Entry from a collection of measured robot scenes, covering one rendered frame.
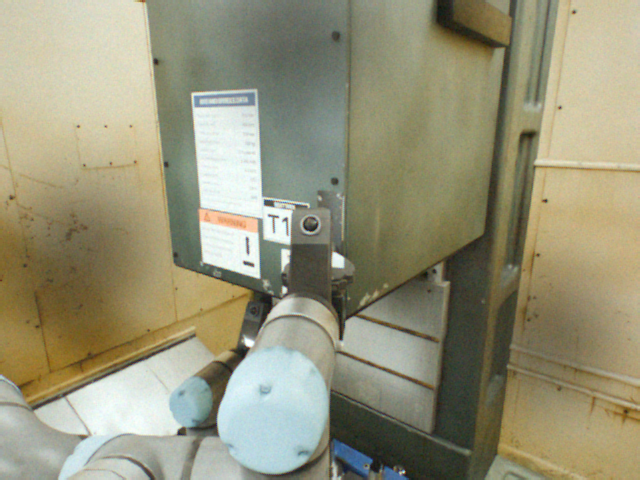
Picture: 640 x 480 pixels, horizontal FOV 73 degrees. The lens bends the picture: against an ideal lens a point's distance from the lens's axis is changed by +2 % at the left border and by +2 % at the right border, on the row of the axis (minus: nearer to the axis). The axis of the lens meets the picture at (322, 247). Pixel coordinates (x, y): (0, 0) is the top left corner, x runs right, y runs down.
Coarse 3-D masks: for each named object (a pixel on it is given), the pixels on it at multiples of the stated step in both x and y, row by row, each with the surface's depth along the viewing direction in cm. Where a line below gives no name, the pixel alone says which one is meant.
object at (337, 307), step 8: (288, 272) 51; (336, 272) 51; (344, 272) 51; (288, 280) 50; (336, 280) 49; (344, 280) 50; (288, 288) 49; (336, 288) 49; (344, 288) 50; (288, 296) 44; (296, 296) 43; (304, 296) 43; (312, 296) 43; (320, 296) 44; (336, 296) 49; (328, 304) 43; (336, 304) 49; (344, 304) 55; (336, 312) 44; (344, 312) 54; (344, 320) 54; (344, 328) 54
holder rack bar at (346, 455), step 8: (336, 440) 90; (336, 448) 88; (344, 448) 88; (336, 456) 86; (344, 456) 86; (352, 456) 86; (360, 456) 86; (344, 464) 84; (352, 464) 84; (360, 464) 84; (368, 464) 84; (344, 472) 85; (360, 472) 82; (368, 472) 82; (392, 472) 82
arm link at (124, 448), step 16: (128, 432) 39; (80, 448) 37; (96, 448) 36; (112, 448) 36; (128, 448) 35; (144, 448) 36; (160, 448) 36; (176, 448) 36; (192, 448) 36; (64, 464) 36; (80, 464) 35; (96, 464) 32; (112, 464) 32; (128, 464) 33; (144, 464) 34; (160, 464) 35; (176, 464) 35; (192, 464) 35
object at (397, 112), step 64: (192, 0) 70; (256, 0) 62; (320, 0) 56; (384, 0) 59; (448, 0) 70; (192, 64) 73; (256, 64) 65; (320, 64) 58; (384, 64) 62; (448, 64) 78; (192, 128) 77; (320, 128) 60; (384, 128) 65; (448, 128) 84; (192, 192) 81; (384, 192) 68; (448, 192) 89; (192, 256) 86; (384, 256) 72; (448, 256) 97
